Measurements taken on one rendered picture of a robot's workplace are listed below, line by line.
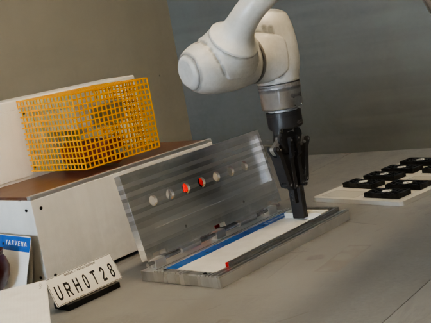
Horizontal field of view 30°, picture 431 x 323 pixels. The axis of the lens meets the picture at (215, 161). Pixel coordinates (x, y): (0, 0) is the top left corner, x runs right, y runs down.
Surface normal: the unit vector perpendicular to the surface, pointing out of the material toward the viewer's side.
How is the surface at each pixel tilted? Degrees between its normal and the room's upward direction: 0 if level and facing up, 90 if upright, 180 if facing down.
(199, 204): 79
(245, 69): 128
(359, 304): 0
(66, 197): 90
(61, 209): 90
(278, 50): 89
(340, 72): 90
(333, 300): 0
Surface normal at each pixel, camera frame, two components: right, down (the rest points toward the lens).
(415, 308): -0.18, -0.97
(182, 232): 0.69, -0.22
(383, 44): -0.59, 0.23
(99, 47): 0.79, -0.04
